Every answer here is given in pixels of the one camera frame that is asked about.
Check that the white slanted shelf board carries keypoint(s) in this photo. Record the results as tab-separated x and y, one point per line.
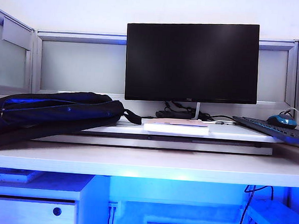
277	216

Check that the blue and black mouse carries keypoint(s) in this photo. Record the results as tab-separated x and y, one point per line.
281	121

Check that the white monitor stand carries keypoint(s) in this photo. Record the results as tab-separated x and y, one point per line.
197	111

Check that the white drawer cabinet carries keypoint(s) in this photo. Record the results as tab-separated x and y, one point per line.
31	211

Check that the wide grey cubicle partition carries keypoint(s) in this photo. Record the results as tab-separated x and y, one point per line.
81	64

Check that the white desk riser board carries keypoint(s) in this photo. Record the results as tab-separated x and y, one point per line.
150	142

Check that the dark navy backpack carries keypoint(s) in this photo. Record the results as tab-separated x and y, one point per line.
50	111

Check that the black computer keyboard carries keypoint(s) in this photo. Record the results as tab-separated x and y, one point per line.
273	127

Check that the white book with pink cover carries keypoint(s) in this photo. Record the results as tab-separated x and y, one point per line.
176	129

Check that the black computer monitor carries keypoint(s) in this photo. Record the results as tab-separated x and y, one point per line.
190	61

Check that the white wall socket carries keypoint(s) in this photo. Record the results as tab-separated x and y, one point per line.
113	205

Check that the round drawer lock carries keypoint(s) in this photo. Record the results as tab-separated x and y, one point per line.
57	211

